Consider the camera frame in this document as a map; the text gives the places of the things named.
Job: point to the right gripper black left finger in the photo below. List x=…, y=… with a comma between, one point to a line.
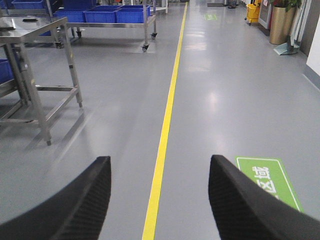
x=77, y=212

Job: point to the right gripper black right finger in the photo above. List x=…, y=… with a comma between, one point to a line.
x=244, y=211

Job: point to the green floor sign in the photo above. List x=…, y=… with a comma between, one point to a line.
x=270, y=175

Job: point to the blue crate under table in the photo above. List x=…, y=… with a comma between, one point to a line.
x=6, y=73

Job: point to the grey dustpan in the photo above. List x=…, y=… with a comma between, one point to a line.
x=287, y=49

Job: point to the gold cylindrical planter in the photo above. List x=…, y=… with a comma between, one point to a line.
x=281, y=23

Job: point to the yellow mop bucket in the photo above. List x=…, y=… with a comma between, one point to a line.
x=253, y=12

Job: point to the blue crate on cart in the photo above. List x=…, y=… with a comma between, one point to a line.
x=101, y=14
x=130, y=14

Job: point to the steel cart with casters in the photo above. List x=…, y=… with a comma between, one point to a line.
x=73, y=10

